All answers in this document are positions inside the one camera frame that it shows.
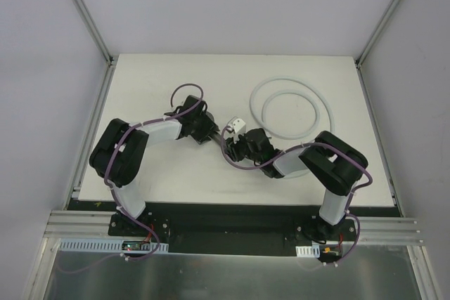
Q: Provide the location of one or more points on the right white cable duct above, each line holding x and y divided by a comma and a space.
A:
312, 251

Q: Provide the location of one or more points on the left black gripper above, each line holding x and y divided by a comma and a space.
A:
205, 129

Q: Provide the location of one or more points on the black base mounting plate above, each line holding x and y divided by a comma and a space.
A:
232, 229

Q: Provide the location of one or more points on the left aluminium frame post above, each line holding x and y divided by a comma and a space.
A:
93, 30

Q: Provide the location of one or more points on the aluminium frame post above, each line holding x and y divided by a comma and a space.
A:
93, 30
379, 28

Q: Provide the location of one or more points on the left white cable duct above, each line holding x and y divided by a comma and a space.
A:
111, 246

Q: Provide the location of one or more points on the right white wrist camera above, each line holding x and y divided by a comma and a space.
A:
236, 126

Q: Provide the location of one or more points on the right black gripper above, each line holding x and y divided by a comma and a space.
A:
235, 147

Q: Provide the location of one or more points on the grey shower head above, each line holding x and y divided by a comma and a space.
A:
213, 131

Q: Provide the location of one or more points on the right aluminium frame post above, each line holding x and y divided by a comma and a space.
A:
379, 28

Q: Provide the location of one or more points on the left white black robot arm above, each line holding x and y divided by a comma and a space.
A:
118, 154

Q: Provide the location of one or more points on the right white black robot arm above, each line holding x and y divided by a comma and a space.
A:
336, 164

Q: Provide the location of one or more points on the white cable duct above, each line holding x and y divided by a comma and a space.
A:
111, 246
312, 251

